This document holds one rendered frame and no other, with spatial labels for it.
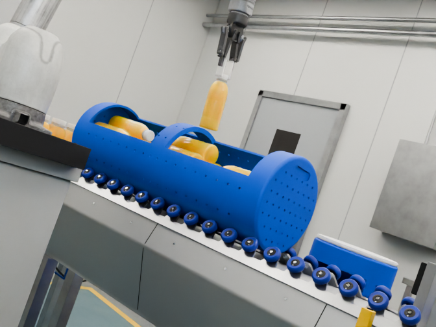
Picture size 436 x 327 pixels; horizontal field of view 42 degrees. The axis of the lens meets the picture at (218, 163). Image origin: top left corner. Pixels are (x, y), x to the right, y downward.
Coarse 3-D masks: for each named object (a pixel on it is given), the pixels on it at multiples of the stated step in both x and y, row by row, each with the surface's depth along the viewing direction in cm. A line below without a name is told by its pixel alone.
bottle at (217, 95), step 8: (224, 80) 206; (216, 88) 204; (224, 88) 205; (208, 96) 205; (216, 96) 204; (224, 96) 205; (208, 104) 205; (216, 104) 204; (224, 104) 207; (208, 112) 204; (216, 112) 204; (200, 120) 207; (208, 120) 204; (216, 120) 205; (208, 128) 205; (216, 128) 206
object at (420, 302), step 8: (424, 264) 127; (432, 264) 126; (424, 272) 126; (432, 272) 125; (416, 280) 128; (424, 280) 126; (432, 280) 125; (416, 288) 127; (424, 288) 125; (432, 288) 126; (416, 296) 126; (424, 296) 125; (432, 296) 127; (416, 304) 126; (424, 304) 125; (432, 304) 128; (424, 312) 126; (424, 320) 127
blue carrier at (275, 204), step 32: (96, 128) 196; (160, 128) 209; (192, 128) 180; (96, 160) 195; (128, 160) 182; (160, 160) 173; (192, 160) 165; (224, 160) 191; (256, 160) 180; (288, 160) 152; (160, 192) 174; (192, 192) 163; (224, 192) 155; (256, 192) 148; (288, 192) 156; (224, 224) 158; (256, 224) 149; (288, 224) 160
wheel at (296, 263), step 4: (296, 256) 141; (288, 260) 141; (292, 260) 141; (296, 260) 140; (300, 260) 140; (288, 264) 140; (292, 264) 140; (296, 264) 140; (300, 264) 139; (304, 264) 140; (288, 268) 140; (292, 268) 139; (296, 268) 138; (300, 268) 139; (296, 272) 139
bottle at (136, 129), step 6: (114, 120) 209; (120, 120) 207; (126, 120) 206; (132, 120) 206; (120, 126) 206; (126, 126) 204; (132, 126) 202; (138, 126) 201; (144, 126) 202; (132, 132) 201; (138, 132) 200; (138, 138) 201
